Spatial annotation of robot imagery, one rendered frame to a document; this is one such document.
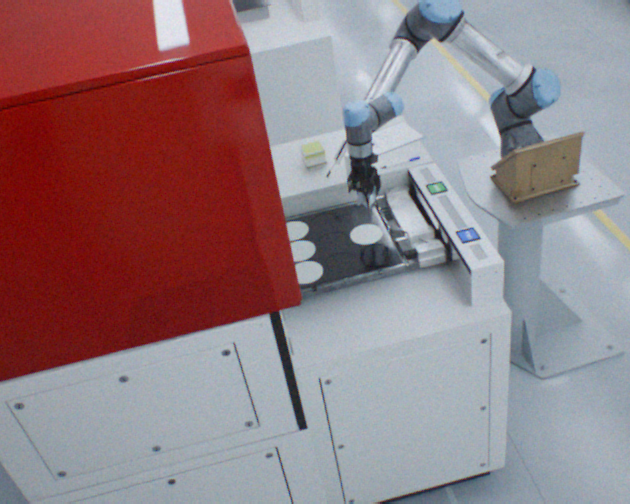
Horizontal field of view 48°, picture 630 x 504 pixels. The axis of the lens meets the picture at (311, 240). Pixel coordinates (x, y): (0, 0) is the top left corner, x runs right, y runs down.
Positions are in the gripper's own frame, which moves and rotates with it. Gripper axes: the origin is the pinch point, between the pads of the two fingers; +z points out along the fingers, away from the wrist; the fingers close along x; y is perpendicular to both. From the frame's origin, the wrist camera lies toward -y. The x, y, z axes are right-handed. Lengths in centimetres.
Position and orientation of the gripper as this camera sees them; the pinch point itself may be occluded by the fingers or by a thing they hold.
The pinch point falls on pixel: (368, 203)
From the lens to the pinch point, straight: 220.7
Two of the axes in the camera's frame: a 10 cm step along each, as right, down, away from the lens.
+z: 1.4, 7.8, 6.1
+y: -3.2, 6.2, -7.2
